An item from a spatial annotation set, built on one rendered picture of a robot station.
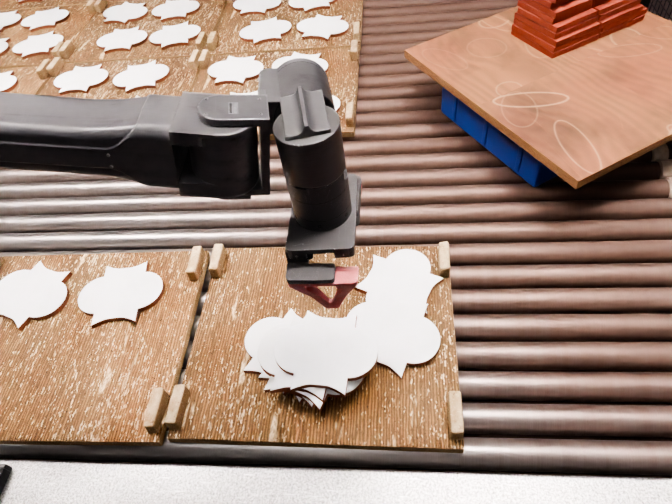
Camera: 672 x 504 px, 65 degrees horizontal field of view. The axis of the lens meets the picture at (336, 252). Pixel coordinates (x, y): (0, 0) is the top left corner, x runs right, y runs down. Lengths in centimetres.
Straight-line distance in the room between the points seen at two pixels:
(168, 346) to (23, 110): 49
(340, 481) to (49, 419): 44
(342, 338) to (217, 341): 22
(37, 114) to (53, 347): 56
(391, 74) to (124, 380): 94
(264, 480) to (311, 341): 19
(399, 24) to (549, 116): 66
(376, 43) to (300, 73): 102
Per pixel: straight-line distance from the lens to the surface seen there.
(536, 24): 122
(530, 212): 104
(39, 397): 94
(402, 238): 97
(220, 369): 84
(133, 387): 88
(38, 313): 103
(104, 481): 86
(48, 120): 48
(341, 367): 73
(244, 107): 44
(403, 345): 80
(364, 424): 76
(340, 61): 141
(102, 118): 47
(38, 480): 91
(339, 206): 49
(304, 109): 45
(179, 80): 146
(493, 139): 111
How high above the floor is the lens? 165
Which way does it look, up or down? 50 degrees down
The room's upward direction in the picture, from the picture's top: 9 degrees counter-clockwise
